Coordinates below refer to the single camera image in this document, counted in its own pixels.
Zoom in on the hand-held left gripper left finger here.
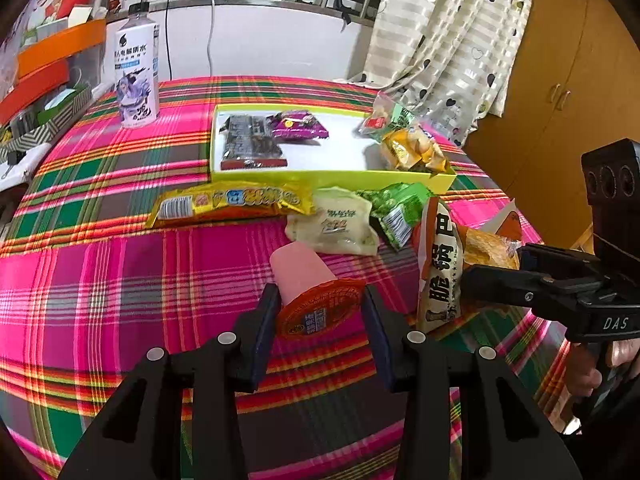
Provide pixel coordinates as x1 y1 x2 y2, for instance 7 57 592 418
59 282 282 480

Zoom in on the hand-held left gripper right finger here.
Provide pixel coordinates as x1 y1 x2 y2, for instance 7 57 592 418
362 285 583 480

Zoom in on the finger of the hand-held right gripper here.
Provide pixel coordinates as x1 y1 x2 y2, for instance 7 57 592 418
517 241 603 288
460 263 593 328

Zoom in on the orange white snack packet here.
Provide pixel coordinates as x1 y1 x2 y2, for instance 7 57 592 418
412 196 523 333

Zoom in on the pink jelly cup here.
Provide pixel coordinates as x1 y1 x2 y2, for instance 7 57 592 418
270 241 367 341

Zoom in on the cream snack packet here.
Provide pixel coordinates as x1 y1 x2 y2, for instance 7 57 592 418
286 187 381 256

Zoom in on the green pea snack packet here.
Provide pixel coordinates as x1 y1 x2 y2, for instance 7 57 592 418
356 181 435 252

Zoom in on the long yellow snack packet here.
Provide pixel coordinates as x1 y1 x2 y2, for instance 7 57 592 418
145 182 315 228

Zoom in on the yellow chips packet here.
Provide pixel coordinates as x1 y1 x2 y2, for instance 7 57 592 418
377 127 453 176

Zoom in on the yellow-rimmed white tray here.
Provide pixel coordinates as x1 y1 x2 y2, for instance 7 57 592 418
209 102 457 195

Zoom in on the dark clear snack packet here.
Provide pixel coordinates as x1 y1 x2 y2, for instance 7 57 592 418
220 114 290 171

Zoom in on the clear nut bag green label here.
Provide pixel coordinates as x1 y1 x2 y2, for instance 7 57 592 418
357 92 426 141

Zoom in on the purple snack packet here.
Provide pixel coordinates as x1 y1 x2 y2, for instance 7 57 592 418
265 110 331 145

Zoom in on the person's right hand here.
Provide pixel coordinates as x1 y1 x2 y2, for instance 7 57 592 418
564 337 640 403

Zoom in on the pink green plaid tablecloth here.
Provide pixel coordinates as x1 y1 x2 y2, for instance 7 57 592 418
0 75 586 480

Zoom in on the wooden cabinet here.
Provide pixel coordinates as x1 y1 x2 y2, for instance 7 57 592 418
465 0 640 261

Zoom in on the cream striped heart curtain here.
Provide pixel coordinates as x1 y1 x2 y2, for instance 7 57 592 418
335 0 538 148

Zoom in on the white drink bottle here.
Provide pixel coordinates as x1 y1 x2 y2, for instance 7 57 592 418
112 2 161 129

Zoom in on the white side table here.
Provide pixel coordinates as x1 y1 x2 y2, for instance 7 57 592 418
0 160 37 192

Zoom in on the black binder clip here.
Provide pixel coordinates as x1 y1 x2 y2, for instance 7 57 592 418
0 150 25 178

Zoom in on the striped cardboard box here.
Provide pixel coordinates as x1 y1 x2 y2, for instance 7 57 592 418
0 82 93 156

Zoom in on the red-orange box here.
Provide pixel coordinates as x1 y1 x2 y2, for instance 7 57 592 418
0 60 68 123

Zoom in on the small white box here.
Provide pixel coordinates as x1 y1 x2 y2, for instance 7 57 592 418
66 5 96 27

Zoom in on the white cable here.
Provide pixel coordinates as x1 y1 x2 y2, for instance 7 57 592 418
200 0 219 78

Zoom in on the black cable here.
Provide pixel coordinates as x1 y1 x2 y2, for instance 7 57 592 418
152 0 175 81

